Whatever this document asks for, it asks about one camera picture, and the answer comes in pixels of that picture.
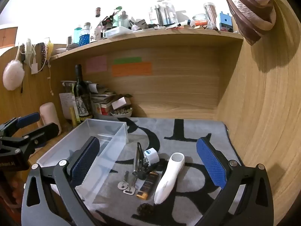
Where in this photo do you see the patterned strap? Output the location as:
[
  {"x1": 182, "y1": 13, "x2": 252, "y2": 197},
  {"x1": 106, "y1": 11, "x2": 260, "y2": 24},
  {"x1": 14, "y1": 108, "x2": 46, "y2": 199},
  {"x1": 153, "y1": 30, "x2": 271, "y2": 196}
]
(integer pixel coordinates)
[{"x1": 35, "y1": 42, "x2": 51, "y2": 72}]

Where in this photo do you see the dark pinecone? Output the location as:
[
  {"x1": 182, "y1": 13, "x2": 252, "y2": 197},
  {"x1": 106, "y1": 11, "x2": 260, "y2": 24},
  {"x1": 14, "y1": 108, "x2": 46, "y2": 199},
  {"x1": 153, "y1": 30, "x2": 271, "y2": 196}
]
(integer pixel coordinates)
[{"x1": 137, "y1": 204, "x2": 154, "y2": 217}]

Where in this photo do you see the teal bottle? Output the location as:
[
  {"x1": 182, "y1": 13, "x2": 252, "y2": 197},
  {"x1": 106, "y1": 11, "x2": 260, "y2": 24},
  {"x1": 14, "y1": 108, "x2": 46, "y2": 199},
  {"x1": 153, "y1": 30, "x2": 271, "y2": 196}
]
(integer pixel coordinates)
[{"x1": 74, "y1": 27, "x2": 83, "y2": 43}]

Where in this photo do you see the black key fob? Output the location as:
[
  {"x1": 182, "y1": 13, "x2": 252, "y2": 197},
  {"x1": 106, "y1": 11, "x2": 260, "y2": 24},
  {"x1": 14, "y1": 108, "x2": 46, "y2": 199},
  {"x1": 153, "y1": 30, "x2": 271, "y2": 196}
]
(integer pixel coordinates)
[{"x1": 137, "y1": 159, "x2": 166, "y2": 180}]

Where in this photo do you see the bottle of blue beads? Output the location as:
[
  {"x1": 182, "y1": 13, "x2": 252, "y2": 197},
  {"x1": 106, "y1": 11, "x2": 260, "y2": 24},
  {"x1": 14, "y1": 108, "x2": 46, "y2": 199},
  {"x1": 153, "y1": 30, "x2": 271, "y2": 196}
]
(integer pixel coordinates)
[{"x1": 80, "y1": 23, "x2": 91, "y2": 46}]

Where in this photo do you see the wooden shelf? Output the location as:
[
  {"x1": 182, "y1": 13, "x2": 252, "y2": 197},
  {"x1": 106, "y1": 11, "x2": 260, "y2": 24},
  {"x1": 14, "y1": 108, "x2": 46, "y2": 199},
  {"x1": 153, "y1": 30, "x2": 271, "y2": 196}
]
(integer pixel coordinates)
[{"x1": 49, "y1": 27, "x2": 244, "y2": 61}]

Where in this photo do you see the black and orange lighter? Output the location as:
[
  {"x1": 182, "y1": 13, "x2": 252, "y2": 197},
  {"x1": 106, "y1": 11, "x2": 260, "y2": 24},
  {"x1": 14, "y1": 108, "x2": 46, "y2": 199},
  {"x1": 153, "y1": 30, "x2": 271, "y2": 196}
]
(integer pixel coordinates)
[{"x1": 136, "y1": 171, "x2": 158, "y2": 200}]

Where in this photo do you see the white charger plug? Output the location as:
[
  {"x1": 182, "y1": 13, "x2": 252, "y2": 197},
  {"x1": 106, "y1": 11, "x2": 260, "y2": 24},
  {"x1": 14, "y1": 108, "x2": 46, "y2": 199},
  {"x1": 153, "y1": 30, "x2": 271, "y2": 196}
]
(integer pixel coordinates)
[{"x1": 144, "y1": 148, "x2": 157, "y2": 167}]

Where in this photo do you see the white bowl of pebbles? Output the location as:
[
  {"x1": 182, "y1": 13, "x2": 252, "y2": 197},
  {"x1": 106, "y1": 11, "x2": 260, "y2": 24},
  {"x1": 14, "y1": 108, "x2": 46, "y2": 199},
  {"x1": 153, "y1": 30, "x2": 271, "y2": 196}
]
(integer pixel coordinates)
[{"x1": 110, "y1": 108, "x2": 133, "y2": 118}]

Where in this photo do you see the orange sticky note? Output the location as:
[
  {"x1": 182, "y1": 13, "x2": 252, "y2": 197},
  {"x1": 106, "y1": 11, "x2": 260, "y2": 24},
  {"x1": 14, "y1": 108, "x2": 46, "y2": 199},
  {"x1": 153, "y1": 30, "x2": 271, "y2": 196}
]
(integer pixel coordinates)
[{"x1": 112, "y1": 62, "x2": 153, "y2": 77}]

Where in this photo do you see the clear plastic storage box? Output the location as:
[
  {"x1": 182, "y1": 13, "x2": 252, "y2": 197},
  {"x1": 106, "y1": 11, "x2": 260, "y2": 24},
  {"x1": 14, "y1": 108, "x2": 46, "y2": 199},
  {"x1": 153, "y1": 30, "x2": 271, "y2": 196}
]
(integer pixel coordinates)
[{"x1": 36, "y1": 119, "x2": 128, "y2": 208}]

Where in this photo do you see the silver key bunch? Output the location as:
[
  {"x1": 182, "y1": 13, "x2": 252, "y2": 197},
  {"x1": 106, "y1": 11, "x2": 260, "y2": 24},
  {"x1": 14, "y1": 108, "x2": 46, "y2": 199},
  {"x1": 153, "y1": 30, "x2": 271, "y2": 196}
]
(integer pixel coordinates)
[{"x1": 118, "y1": 171, "x2": 136, "y2": 195}]

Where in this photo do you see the pink cup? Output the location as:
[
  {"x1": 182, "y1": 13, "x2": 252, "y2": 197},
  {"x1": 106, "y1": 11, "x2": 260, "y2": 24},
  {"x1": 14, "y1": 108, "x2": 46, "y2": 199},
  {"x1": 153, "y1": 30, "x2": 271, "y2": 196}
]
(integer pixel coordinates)
[{"x1": 37, "y1": 102, "x2": 62, "y2": 136}]

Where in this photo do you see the white tray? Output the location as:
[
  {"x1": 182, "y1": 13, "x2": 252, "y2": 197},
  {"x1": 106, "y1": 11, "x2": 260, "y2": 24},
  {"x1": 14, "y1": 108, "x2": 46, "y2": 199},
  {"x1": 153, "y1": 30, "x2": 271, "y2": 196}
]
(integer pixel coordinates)
[{"x1": 105, "y1": 26, "x2": 133, "y2": 38}]

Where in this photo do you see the green pump bottle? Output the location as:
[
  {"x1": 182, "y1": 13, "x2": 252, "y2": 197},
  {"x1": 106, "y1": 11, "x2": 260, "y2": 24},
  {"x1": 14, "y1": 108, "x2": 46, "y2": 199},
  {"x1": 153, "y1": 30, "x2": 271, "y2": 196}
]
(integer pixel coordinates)
[{"x1": 113, "y1": 6, "x2": 128, "y2": 28}]

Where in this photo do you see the white paper note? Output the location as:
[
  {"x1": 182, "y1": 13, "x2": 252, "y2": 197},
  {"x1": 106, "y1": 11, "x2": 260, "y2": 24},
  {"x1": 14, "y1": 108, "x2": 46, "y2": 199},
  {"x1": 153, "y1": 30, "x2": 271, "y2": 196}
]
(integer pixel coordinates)
[{"x1": 59, "y1": 93, "x2": 75, "y2": 119}]

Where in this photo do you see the brown cloth hanging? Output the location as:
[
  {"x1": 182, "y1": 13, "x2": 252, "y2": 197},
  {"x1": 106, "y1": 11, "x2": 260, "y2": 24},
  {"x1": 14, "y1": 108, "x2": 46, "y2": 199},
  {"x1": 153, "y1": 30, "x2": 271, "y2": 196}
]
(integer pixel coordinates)
[{"x1": 223, "y1": 0, "x2": 279, "y2": 46}]

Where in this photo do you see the grey rug with black letters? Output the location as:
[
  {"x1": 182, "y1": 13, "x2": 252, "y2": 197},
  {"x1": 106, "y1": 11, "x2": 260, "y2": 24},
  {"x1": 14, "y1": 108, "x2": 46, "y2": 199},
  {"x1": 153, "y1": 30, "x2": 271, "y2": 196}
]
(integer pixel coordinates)
[{"x1": 50, "y1": 117, "x2": 245, "y2": 226}]

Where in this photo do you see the small white cardboard box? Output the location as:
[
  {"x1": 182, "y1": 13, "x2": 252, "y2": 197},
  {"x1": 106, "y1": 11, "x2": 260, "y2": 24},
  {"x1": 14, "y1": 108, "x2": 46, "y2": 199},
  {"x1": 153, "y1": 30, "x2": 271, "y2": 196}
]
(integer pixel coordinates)
[{"x1": 111, "y1": 96, "x2": 131, "y2": 110}]

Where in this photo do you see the white marker pen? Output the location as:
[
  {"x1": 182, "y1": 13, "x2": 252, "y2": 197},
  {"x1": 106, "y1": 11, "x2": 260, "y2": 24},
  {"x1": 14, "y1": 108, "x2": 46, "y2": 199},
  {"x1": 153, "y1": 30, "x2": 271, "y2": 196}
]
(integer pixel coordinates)
[{"x1": 154, "y1": 21, "x2": 191, "y2": 30}]

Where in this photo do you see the green sticky note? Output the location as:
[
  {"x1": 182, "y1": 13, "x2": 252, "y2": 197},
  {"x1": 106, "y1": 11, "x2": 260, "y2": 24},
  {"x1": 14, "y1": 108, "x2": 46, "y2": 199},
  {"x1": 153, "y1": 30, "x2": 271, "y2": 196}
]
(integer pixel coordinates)
[{"x1": 114, "y1": 57, "x2": 142, "y2": 64}]

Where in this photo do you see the stack of books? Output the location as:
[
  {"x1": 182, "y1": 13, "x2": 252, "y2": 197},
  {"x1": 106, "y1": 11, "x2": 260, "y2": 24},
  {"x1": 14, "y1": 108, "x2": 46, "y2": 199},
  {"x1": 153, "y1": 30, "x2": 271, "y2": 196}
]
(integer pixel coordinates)
[{"x1": 90, "y1": 81, "x2": 132, "y2": 116}]

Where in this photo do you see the clear plastic packaging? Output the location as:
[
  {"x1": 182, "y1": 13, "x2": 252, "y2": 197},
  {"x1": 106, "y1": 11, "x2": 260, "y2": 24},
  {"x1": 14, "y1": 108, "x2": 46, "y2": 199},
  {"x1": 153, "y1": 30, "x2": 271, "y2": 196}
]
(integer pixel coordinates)
[{"x1": 155, "y1": 0, "x2": 177, "y2": 26}]

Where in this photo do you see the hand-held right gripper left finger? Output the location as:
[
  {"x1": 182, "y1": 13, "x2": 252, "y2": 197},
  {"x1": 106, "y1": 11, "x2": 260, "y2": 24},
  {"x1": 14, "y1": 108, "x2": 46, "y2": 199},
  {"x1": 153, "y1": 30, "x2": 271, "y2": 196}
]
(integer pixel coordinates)
[{"x1": 22, "y1": 136, "x2": 101, "y2": 226}]

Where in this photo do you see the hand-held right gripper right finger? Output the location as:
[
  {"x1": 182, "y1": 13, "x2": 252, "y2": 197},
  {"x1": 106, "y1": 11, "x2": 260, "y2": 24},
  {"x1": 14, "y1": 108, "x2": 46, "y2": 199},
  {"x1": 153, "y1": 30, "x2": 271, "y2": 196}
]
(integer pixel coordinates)
[{"x1": 196, "y1": 137, "x2": 275, "y2": 226}]

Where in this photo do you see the pink sticky note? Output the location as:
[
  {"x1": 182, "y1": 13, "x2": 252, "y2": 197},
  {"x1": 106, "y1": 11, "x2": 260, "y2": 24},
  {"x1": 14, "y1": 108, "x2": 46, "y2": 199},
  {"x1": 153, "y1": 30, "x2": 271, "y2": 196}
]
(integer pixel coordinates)
[{"x1": 85, "y1": 55, "x2": 108, "y2": 73}]

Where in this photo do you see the clear jar with brown contents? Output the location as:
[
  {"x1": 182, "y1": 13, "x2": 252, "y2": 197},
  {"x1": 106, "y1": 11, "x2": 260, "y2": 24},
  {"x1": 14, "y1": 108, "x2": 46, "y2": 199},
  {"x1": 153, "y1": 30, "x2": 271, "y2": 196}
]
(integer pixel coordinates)
[{"x1": 203, "y1": 2, "x2": 217, "y2": 29}]

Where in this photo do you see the white fluffy pompom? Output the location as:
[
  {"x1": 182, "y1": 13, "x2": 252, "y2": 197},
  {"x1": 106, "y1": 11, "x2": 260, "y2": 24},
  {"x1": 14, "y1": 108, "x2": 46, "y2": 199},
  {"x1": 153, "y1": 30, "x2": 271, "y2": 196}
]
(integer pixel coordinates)
[{"x1": 2, "y1": 60, "x2": 25, "y2": 91}]

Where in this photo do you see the white handheld massager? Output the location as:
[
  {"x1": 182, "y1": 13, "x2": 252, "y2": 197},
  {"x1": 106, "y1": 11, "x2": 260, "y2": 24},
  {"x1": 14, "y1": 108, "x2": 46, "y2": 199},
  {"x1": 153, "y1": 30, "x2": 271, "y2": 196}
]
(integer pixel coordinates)
[{"x1": 153, "y1": 153, "x2": 186, "y2": 205}]

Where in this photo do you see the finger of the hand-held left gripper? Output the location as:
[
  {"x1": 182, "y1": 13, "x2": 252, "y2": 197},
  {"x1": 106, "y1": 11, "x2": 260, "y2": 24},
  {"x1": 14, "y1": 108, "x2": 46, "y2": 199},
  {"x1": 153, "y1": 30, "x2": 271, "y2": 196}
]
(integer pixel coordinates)
[
  {"x1": 14, "y1": 122, "x2": 59, "y2": 155},
  {"x1": 0, "y1": 112, "x2": 41, "y2": 138}
]

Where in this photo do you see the dark wine bottle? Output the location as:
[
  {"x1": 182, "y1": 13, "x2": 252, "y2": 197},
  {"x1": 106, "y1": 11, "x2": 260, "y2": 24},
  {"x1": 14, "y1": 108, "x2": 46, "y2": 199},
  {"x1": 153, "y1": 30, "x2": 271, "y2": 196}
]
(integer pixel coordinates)
[{"x1": 73, "y1": 64, "x2": 93, "y2": 123}]

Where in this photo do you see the blue box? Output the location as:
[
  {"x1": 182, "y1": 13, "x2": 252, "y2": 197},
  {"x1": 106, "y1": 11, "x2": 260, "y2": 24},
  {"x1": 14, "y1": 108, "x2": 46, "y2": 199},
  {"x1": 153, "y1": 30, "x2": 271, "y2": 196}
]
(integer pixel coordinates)
[{"x1": 219, "y1": 12, "x2": 233, "y2": 31}]

